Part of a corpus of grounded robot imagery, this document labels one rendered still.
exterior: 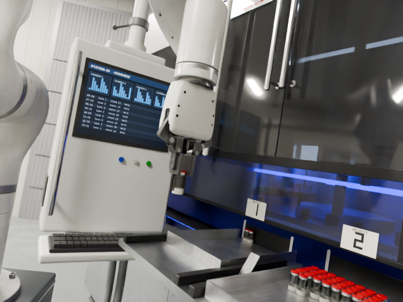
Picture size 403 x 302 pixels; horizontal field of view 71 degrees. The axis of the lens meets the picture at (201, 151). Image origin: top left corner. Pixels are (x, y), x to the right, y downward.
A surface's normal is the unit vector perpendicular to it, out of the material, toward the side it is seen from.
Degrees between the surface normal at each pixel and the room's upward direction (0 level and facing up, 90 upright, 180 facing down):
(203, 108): 91
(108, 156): 90
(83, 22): 90
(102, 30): 90
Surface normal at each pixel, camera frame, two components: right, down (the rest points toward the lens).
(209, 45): 0.43, 0.04
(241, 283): 0.61, 0.07
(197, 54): 0.00, -0.04
